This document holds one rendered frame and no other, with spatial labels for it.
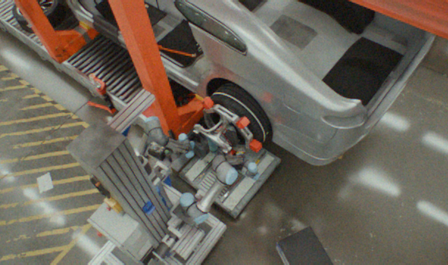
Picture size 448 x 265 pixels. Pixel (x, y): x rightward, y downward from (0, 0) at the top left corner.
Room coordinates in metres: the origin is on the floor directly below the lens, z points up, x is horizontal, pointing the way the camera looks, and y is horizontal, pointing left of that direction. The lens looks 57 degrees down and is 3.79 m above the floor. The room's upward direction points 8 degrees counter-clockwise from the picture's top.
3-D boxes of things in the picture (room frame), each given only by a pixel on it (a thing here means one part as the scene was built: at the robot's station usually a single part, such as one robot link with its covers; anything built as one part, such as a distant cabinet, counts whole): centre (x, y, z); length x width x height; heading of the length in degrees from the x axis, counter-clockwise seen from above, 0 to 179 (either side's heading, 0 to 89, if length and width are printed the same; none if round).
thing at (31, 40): (4.57, 2.29, 0.19); 1.00 x 0.86 x 0.39; 44
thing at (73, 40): (3.75, 1.61, 0.69); 0.52 x 0.17 x 0.35; 134
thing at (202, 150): (2.18, 0.17, 0.26); 0.42 x 0.18 x 0.35; 134
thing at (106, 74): (3.32, 1.08, 0.14); 2.47 x 0.85 x 0.27; 44
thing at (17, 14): (4.65, 2.35, 0.39); 0.66 x 0.66 x 0.24
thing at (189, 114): (2.36, 0.27, 0.69); 0.52 x 0.17 x 0.35; 134
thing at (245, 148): (1.92, -0.04, 0.85); 0.54 x 0.07 x 0.54; 44
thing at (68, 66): (3.05, 1.36, 0.28); 2.47 x 0.09 x 0.22; 44
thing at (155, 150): (2.01, 0.70, 0.51); 0.20 x 0.14 x 0.13; 53
